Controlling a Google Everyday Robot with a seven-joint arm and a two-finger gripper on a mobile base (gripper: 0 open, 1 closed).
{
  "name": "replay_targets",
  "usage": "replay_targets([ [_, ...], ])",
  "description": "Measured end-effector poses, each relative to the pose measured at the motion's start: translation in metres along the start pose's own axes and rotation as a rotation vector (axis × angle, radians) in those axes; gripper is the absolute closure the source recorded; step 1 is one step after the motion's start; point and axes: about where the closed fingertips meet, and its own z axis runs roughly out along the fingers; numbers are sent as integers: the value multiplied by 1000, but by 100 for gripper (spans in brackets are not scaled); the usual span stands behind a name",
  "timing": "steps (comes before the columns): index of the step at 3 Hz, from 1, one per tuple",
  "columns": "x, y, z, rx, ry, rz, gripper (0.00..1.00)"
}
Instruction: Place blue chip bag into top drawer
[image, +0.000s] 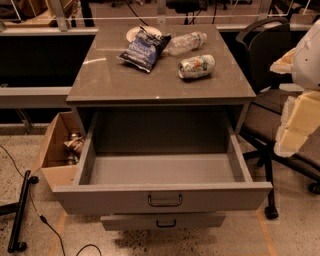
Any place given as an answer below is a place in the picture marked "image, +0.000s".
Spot cardboard box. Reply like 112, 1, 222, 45
34, 112, 80, 190

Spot blue chip bag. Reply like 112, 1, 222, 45
118, 28, 171, 73

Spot white paper bowl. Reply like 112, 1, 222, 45
125, 25, 163, 43

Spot grey lower drawer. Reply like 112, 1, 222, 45
100, 212, 226, 231

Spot black stand base with wheels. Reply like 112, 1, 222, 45
0, 170, 39, 253

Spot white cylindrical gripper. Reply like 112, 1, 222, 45
270, 20, 320, 157

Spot black cable on floor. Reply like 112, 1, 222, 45
0, 144, 103, 256

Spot grey drawer cabinet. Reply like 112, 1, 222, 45
67, 25, 255, 129

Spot crushed green soda can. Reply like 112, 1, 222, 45
178, 54, 215, 79

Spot clear plastic water bottle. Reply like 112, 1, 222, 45
166, 31, 207, 56

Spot cans inside cardboard box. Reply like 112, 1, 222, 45
63, 133, 84, 165

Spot open grey top drawer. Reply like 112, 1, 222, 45
54, 111, 272, 215

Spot black office chair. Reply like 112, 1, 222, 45
234, 16, 320, 220

